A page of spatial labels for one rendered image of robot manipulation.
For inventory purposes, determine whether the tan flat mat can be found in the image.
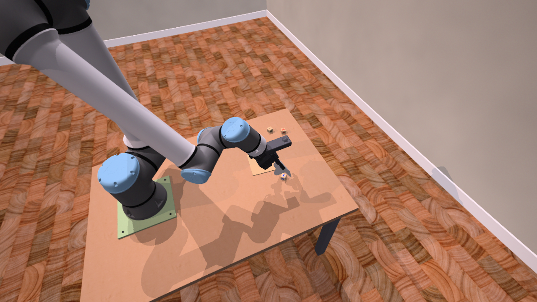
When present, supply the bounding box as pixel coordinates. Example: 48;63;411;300
247;155;276;176

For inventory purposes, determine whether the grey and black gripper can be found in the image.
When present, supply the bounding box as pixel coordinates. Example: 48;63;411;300
249;146;291;177

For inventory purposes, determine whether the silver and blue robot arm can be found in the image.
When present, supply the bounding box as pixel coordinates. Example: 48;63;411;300
0;0;292;220

